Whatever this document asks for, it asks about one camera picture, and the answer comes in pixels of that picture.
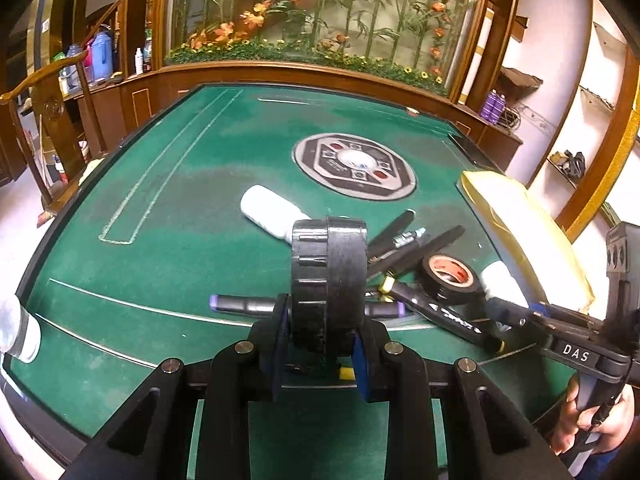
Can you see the black marker thick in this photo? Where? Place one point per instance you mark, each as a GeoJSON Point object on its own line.
{"type": "Point", "coordinates": [407, 258]}

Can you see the blue thermos jug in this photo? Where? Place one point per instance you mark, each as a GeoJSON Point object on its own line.
{"type": "Point", "coordinates": [102, 55]}

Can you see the black pen silver tip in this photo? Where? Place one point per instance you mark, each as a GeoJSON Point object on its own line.
{"type": "Point", "coordinates": [406, 238]}

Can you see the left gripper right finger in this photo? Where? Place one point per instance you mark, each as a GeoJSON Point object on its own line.
{"type": "Point", "coordinates": [367, 360]}

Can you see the black tape roll orange core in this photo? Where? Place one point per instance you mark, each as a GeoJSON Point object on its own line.
{"type": "Point", "coordinates": [449, 280]}

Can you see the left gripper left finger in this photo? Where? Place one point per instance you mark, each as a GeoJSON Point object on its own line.
{"type": "Point", "coordinates": [270, 338]}

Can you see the black pen long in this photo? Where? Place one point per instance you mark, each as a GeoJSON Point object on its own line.
{"type": "Point", "coordinates": [384, 241]}

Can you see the person right hand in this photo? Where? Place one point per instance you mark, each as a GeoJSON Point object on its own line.
{"type": "Point", "coordinates": [613, 430]}

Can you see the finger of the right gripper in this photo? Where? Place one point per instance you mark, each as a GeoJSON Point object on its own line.
{"type": "Point", "coordinates": [507, 313]}

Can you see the white cylinder at table edge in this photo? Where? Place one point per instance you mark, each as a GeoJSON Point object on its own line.
{"type": "Point", "coordinates": [20, 332]}

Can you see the wooden chair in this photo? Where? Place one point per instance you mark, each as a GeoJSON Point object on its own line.
{"type": "Point", "coordinates": [49, 106]}

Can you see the white plastic bottle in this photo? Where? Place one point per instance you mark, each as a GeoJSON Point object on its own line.
{"type": "Point", "coordinates": [271, 212]}

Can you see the yellow white storage tray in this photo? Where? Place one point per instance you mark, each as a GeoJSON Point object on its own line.
{"type": "Point", "coordinates": [534, 249]}

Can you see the small white bottle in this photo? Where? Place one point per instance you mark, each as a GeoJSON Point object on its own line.
{"type": "Point", "coordinates": [498, 282]}

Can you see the purple bottles on cabinet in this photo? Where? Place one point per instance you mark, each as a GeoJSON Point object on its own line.
{"type": "Point", "coordinates": [493, 107]}

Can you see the round mahjong table control panel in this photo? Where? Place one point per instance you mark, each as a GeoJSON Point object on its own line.
{"type": "Point", "coordinates": [355, 166]}

